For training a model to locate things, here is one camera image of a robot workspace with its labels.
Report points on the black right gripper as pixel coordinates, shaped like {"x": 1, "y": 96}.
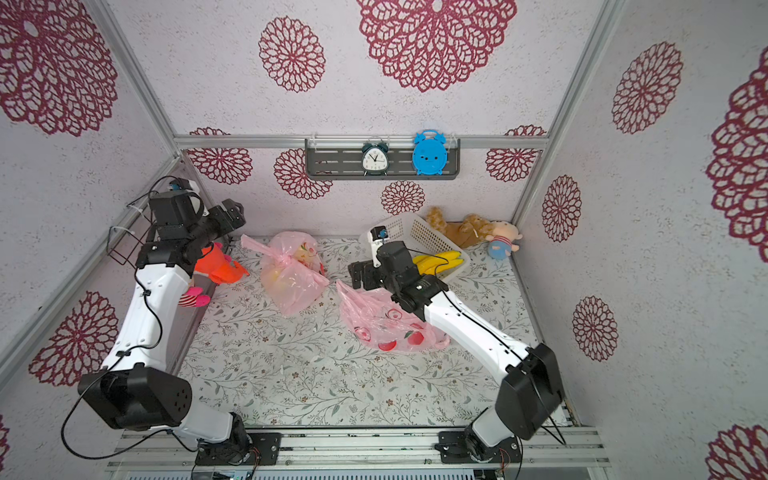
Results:
{"x": 363, "y": 276}

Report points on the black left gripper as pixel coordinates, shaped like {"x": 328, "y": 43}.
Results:
{"x": 227, "y": 216}

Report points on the pink plastic bag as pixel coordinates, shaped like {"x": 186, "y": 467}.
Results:
{"x": 380, "y": 323}
{"x": 292, "y": 272}

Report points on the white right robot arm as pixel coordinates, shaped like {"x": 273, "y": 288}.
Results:
{"x": 529, "y": 379}

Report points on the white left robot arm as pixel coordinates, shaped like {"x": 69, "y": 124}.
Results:
{"x": 133, "y": 389}

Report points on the orange plush dinosaur toy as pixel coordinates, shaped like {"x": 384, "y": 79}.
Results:
{"x": 219, "y": 267}

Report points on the white plastic lattice basket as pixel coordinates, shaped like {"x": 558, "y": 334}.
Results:
{"x": 417, "y": 234}

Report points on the white pink striped plush toy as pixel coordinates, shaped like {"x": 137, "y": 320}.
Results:
{"x": 194, "y": 297}

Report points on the dark green alarm clock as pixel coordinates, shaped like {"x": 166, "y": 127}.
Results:
{"x": 375, "y": 160}

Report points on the brown plush teddy bear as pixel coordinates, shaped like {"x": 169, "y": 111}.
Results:
{"x": 470, "y": 231}

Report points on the blue alarm clock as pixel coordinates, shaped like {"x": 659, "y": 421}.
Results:
{"x": 430, "y": 155}

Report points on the small doll blue outfit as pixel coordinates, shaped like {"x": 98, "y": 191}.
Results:
{"x": 502, "y": 240}

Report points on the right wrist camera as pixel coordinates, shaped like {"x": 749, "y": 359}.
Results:
{"x": 377, "y": 237}

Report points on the black wire wall rack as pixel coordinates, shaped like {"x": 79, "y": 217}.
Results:
{"x": 124, "y": 240}

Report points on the grey wall shelf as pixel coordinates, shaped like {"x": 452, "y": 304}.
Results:
{"x": 324, "y": 161}

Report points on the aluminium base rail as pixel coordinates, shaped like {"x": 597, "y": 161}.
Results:
{"x": 372, "y": 451}

